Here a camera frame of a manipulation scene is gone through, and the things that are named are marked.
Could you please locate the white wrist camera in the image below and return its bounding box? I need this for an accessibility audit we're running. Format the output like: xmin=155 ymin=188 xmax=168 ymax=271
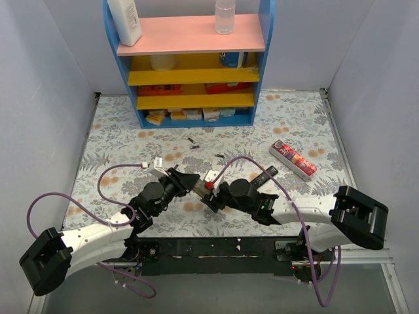
xmin=140 ymin=156 xmax=168 ymax=179
xmin=204 ymin=170 xmax=224 ymax=194

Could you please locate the blue white round container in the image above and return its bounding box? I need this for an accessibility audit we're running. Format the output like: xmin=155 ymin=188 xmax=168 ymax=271
xmin=219 ymin=52 xmax=248 ymax=69

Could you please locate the white air conditioner remote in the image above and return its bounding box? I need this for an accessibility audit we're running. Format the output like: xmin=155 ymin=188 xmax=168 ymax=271
xmin=192 ymin=179 xmax=210 ymax=198

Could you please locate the yellow red small box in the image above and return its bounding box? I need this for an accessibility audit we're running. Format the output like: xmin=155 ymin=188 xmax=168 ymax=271
xmin=146 ymin=109 xmax=167 ymax=126

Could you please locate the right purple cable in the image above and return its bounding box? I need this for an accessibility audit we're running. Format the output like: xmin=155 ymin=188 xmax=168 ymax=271
xmin=214 ymin=156 xmax=341 ymax=307

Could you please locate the floral patterned table mat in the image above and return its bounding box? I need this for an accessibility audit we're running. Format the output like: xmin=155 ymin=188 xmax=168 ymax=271
xmin=63 ymin=91 xmax=352 ymax=230

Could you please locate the yellow white small box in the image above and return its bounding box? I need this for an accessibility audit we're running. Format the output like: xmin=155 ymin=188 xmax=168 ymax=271
xmin=170 ymin=111 xmax=187 ymax=121

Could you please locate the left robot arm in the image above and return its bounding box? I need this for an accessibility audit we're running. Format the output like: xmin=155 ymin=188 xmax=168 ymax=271
xmin=19 ymin=168 xmax=200 ymax=296

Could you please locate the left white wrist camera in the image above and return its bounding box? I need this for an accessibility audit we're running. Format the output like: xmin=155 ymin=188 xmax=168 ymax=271
xmin=140 ymin=156 xmax=168 ymax=179

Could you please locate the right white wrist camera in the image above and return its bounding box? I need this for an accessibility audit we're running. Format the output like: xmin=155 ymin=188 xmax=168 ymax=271
xmin=204 ymin=170 xmax=224 ymax=194

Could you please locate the white plastic bottle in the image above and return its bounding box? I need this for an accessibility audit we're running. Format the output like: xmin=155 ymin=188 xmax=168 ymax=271
xmin=107 ymin=0 xmax=142 ymax=46

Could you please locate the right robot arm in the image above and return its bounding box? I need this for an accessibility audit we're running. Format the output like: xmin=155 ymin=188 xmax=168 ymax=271
xmin=195 ymin=179 xmax=388 ymax=260

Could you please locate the white orange small carton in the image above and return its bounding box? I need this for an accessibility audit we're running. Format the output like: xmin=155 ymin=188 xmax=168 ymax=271
xmin=202 ymin=107 xmax=220 ymax=122

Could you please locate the red orange box right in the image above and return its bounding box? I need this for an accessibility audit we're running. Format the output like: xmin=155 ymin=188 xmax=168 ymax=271
xmin=204 ymin=82 xmax=251 ymax=94

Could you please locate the blue wooden shelf unit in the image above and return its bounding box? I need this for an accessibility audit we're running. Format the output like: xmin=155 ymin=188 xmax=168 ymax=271
xmin=102 ymin=1 xmax=276 ymax=129

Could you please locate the red toothpaste box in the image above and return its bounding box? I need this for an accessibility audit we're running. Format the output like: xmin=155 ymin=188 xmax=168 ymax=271
xmin=268 ymin=140 xmax=317 ymax=182

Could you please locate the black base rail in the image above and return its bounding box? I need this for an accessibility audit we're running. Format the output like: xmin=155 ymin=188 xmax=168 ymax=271
xmin=113 ymin=236 xmax=313 ymax=282

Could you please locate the clear plastic water bottle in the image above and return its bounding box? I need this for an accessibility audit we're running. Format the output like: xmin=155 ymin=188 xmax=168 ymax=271
xmin=215 ymin=0 xmax=236 ymax=35

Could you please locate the purple cable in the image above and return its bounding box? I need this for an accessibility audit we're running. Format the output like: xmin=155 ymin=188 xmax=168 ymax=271
xmin=214 ymin=156 xmax=341 ymax=307
xmin=26 ymin=162 xmax=157 ymax=299

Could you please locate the black TV remote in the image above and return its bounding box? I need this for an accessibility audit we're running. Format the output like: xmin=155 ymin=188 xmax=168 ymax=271
xmin=251 ymin=166 xmax=278 ymax=189

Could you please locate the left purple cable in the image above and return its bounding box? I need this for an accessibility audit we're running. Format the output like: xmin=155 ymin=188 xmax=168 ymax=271
xmin=26 ymin=162 xmax=157 ymax=299

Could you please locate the teal white small box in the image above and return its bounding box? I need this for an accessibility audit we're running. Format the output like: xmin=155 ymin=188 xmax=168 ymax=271
xmin=219 ymin=107 xmax=236 ymax=117

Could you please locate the white cylindrical container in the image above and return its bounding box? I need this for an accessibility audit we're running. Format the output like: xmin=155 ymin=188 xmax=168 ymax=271
xmin=149 ymin=54 xmax=177 ymax=71

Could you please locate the orange box left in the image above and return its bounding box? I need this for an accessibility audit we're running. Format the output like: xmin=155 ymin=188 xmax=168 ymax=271
xmin=137 ymin=84 xmax=183 ymax=96

